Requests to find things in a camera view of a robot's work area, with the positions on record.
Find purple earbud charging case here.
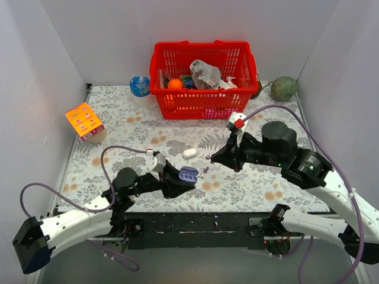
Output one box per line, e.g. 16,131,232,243
178,166,198,185

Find orange fruit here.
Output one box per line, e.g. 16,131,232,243
168,78,183,91

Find beige round container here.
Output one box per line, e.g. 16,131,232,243
86,129,108,144

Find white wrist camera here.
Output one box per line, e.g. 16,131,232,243
226,111,247,147
146,149,166,181

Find white pump bottle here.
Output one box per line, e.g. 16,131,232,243
217,76,237,89

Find brown object behind basket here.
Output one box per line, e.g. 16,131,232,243
249,73,264,100

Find floral patterned table mat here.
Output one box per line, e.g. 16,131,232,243
57,86,329,212

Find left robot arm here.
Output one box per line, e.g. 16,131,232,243
12,163,198,275

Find white earbud charging case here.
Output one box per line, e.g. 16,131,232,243
182,148,198,160

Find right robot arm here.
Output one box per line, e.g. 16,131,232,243
211,121,360,257

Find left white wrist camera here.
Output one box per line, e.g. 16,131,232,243
146,149,166,181

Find green blue item in basket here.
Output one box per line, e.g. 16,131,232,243
181,75,196,89

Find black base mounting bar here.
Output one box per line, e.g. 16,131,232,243
101,204,291,256

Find green melon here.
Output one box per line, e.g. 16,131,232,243
271,76,297,102

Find red plastic shopping basket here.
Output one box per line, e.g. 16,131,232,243
150,40,258,120

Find crumpled grey plastic bag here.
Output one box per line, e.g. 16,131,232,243
189,59,221,89

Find orange snack box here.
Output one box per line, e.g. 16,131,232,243
65,102,105,141

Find blue lidded white cup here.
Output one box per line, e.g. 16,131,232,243
129,76,153,108

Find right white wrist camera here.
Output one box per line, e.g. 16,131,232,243
226,111,247,147

